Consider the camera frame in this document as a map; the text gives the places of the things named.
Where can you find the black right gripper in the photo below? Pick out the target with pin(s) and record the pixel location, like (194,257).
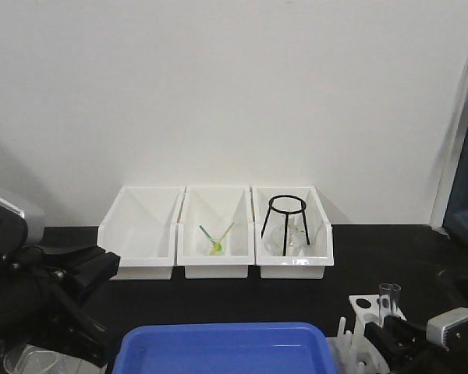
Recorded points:
(432,358)

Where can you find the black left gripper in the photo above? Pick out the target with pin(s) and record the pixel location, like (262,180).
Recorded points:
(42,292)

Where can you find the clear glass test tube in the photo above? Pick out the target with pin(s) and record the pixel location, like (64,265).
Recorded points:
(384,302)

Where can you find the clear test tube in rack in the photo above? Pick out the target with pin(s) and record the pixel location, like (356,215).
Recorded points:
(394,296)

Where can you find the white test tube rack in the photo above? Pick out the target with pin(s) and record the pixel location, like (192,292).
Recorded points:
(351,350)

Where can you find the left white storage bin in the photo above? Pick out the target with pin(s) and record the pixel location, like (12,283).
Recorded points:
(140,227)

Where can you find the white storage bin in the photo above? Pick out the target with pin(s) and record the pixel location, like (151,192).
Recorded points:
(215,208)
(140,227)
(315,258)

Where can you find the black sink basin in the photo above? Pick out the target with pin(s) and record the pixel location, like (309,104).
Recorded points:
(454,282)

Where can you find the grey metal tray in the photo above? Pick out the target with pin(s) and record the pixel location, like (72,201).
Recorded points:
(71,365)

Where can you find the clear glass beaker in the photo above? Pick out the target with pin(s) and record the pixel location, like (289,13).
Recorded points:
(30,359)

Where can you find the blue plastic tray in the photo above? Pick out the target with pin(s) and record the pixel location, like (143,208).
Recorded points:
(287,347)

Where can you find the yellow plastic spatula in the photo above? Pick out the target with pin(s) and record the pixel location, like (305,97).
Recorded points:
(223,237)

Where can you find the green plastic spatula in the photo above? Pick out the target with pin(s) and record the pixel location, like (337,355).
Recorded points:
(210,237)

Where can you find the right white storage bin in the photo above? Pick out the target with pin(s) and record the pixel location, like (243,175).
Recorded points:
(315,258)

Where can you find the middle white storage bin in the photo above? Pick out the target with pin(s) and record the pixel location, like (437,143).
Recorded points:
(215,208)

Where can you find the clear glass alcohol lamp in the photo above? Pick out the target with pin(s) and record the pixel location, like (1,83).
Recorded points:
(286,240)

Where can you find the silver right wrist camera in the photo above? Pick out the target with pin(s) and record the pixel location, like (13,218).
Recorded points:
(449,330)

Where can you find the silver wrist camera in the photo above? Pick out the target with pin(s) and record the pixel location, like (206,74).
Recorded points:
(30,212)
(449,330)

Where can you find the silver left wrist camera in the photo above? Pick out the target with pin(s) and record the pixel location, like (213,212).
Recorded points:
(30,212)

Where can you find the black wire tripod stand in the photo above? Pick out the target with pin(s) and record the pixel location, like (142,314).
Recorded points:
(288,208)

